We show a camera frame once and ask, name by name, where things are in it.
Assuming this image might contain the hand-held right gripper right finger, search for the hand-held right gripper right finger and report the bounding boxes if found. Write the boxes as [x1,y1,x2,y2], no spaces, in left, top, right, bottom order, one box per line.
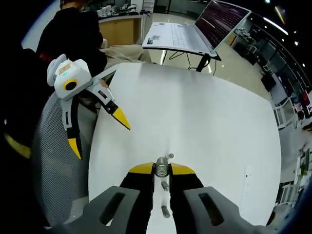
[167,162,276,234]

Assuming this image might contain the grey mesh chair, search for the grey mesh chair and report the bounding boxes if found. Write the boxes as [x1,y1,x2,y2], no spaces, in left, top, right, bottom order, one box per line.
[31,94,103,230]

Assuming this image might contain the black laptop stand table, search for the black laptop stand table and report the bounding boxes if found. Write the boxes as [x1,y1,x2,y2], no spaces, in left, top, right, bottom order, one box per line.
[142,46,222,73]

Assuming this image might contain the white open laptop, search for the white open laptop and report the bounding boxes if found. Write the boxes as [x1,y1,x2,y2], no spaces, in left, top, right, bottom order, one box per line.
[141,0,253,55]

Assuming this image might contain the silver coil spring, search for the silver coil spring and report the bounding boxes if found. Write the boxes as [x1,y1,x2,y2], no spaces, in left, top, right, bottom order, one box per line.
[156,157,170,177]

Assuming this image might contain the black item with yellow stripe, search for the black item with yellow stripe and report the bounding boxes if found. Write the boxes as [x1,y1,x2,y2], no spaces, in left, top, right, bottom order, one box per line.
[3,133,33,159]

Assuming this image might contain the wooden counter desk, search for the wooden counter desk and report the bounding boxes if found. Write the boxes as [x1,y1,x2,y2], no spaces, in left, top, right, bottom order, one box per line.
[97,11,155,47]

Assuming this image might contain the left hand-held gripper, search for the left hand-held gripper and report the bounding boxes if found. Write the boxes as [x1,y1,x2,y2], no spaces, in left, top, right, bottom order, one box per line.
[53,58,132,161]

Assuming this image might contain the white office shelf unit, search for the white office shelf unit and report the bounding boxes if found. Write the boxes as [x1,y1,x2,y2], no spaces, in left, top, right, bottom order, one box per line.
[273,97,302,129]

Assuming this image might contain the person's body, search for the person's body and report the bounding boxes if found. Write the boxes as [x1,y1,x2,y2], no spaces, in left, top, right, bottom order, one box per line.
[36,0,148,74]

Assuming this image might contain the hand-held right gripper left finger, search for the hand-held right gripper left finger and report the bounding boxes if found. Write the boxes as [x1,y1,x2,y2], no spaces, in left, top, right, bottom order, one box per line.
[43,162,156,234]

